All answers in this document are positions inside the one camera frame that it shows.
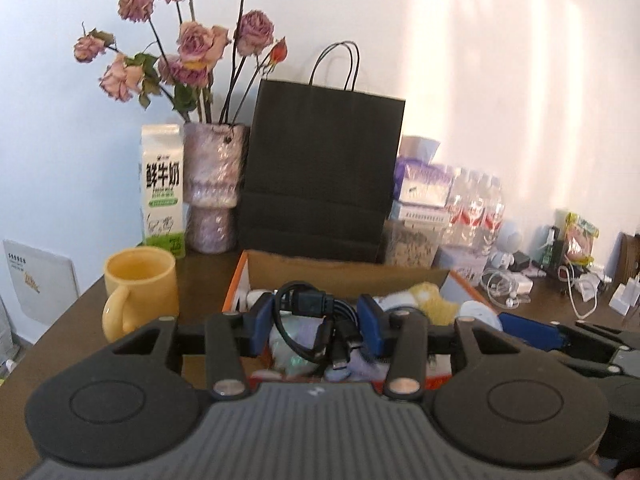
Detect white printed tin box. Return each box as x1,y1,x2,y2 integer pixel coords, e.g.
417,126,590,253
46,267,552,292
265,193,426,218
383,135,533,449
432,246,488,286

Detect water bottle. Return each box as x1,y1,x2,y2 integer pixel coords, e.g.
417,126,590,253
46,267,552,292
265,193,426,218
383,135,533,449
442,168,473,245
480,177,506,256
468,174,491,252

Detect white charging cable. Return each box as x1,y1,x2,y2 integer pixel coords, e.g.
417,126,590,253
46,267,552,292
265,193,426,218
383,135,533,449
555,263,600,321

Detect white charger block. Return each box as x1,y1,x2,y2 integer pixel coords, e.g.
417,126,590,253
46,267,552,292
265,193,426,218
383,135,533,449
512,274,534,295

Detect white earphones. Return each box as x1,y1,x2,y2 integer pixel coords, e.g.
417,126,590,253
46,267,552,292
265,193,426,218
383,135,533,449
480,269,530,310

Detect white flat box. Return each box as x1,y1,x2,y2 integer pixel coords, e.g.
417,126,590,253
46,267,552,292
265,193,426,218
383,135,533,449
390,200,450,224

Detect water bottle left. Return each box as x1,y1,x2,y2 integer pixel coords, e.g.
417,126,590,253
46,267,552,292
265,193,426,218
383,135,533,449
442,168,473,245

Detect dried pink rose bouquet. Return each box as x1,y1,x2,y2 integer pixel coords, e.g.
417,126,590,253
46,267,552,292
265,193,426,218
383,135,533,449
73,0,288,124

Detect white robot figurine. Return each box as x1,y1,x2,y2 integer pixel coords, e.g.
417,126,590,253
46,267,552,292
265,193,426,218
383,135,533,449
488,220,523,270

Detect black power adapter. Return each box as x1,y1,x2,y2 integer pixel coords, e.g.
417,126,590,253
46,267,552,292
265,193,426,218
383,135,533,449
513,250,530,269

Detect yellow ceramic mug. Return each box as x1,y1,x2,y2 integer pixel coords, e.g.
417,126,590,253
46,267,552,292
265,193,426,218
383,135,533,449
101,246,180,342

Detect clear seed container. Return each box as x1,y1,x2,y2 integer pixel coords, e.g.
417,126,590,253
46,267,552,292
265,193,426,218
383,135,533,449
383,220,444,269

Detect short black usb cable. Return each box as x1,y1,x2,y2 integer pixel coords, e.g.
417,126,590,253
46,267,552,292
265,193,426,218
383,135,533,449
273,279,367,371

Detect white milk carton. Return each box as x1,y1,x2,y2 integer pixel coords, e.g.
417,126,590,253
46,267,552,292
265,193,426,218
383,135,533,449
140,124,186,259

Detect purple woven pouch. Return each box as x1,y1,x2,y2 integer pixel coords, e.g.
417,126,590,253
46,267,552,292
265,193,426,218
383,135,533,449
323,350,390,382

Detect water bottle right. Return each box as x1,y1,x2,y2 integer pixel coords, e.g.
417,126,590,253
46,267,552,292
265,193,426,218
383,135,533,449
480,177,506,256

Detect water bottle middle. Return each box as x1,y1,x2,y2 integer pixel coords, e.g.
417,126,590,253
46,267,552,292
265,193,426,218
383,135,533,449
468,174,491,252

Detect purple textured vase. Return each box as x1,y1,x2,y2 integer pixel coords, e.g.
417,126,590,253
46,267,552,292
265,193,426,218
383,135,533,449
183,122,250,254

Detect white yellow plush toy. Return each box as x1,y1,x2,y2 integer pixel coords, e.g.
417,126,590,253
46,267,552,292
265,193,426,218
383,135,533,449
374,282,460,326

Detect black paper bag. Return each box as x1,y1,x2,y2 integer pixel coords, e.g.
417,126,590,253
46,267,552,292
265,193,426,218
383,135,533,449
238,40,405,262

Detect iridescent plastic bag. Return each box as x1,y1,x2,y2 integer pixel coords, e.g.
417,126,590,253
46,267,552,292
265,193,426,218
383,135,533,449
268,318,327,378

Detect red cardboard box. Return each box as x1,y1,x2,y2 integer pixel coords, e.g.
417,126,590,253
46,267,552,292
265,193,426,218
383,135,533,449
221,248,504,395

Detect green spray bottle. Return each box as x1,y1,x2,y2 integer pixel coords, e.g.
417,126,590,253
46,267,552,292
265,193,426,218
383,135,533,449
540,226,559,272

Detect yellow snack bag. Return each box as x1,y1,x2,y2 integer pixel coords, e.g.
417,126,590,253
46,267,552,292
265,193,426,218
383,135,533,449
564,212,600,266

